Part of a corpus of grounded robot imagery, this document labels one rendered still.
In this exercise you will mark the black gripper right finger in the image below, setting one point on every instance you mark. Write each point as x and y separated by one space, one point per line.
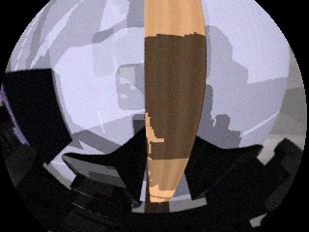
208 164

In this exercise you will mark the wooden rail with steel hooks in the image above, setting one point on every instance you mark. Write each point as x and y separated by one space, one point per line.
175 54

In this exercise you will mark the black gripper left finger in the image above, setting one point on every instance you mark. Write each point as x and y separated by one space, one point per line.
123 168

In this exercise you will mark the wooden post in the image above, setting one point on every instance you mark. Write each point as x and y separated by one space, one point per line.
154 207

